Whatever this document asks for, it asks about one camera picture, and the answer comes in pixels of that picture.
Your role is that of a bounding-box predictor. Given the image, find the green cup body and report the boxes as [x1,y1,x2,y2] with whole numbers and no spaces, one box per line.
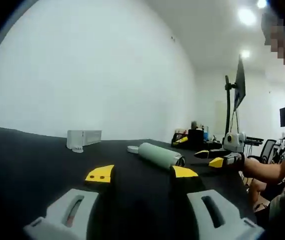
[137,142,186,172]

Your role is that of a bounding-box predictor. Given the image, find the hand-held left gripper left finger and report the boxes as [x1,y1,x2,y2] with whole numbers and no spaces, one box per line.
[23,164,116,240]

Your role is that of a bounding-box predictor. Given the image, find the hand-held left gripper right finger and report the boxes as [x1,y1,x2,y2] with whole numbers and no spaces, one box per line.
[169,164,266,240]

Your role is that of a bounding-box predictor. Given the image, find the black monitor stand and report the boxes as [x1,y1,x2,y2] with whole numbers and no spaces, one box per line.
[223,74,241,147]

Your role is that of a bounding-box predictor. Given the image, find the white box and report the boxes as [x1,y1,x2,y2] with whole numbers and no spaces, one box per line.
[66,129,103,149]

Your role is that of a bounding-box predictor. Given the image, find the black side desk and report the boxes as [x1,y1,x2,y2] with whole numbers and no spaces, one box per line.
[246,136,265,146]

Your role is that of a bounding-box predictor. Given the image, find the person's bare leg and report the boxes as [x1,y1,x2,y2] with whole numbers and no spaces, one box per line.
[247,174,271,213]

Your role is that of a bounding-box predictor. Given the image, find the black office chair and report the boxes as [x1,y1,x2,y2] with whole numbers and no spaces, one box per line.
[253,139,278,165]

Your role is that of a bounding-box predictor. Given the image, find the person's right hand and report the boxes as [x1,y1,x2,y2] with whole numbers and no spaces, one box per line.
[237,153,247,172]

